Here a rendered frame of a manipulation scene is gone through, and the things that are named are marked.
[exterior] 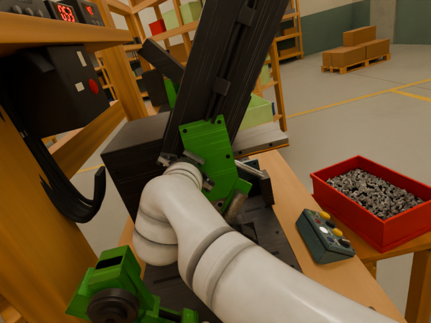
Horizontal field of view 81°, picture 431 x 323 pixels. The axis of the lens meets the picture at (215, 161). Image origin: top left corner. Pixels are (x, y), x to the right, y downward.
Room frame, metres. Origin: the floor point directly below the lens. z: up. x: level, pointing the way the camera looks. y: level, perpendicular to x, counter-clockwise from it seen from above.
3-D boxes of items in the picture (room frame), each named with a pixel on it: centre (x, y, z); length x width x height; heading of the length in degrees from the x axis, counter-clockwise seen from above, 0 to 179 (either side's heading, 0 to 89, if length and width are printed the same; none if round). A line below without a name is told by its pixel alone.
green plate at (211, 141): (0.62, 0.01, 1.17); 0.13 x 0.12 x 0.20; 178
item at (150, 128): (0.81, 0.20, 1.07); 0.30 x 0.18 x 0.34; 178
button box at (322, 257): (0.49, -0.22, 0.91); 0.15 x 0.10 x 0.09; 178
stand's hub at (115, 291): (0.27, 0.21, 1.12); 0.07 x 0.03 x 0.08; 88
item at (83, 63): (0.59, 0.28, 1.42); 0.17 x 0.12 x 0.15; 178
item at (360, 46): (5.99, -3.78, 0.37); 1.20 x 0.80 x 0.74; 96
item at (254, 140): (0.77, -0.04, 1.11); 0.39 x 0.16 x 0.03; 88
